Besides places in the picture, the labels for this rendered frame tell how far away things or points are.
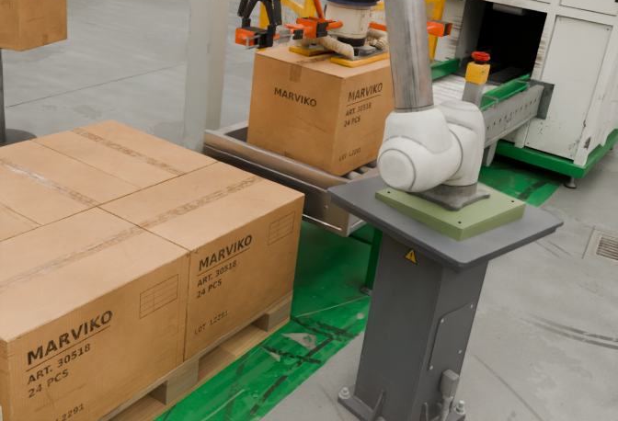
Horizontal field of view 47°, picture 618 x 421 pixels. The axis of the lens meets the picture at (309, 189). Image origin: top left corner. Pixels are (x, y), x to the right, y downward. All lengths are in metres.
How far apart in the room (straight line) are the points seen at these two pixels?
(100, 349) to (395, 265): 0.86
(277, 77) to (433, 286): 1.05
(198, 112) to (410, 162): 2.23
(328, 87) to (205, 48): 1.30
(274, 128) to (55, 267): 1.08
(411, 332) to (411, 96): 0.74
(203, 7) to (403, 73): 2.05
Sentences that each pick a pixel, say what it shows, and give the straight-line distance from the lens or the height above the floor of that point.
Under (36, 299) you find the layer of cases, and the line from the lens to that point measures 1.87.
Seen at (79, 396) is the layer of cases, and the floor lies 0.27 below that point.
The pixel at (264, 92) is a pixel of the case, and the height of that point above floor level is 0.81.
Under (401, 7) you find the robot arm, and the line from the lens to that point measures 1.76.
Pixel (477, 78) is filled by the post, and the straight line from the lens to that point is 2.80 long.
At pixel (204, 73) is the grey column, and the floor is 0.59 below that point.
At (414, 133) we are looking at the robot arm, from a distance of 1.75.
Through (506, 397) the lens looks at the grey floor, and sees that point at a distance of 2.65.
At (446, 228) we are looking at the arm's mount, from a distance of 1.89.
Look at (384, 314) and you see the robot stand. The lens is 2.20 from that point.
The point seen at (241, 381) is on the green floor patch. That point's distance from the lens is 2.46.
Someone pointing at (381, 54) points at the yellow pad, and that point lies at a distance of 2.85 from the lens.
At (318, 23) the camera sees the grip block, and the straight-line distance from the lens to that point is 2.56.
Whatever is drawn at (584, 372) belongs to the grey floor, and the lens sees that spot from 2.93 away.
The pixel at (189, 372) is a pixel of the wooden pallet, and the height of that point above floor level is 0.09.
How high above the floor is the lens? 1.55
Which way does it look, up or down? 23 degrees down
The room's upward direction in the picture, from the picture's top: 8 degrees clockwise
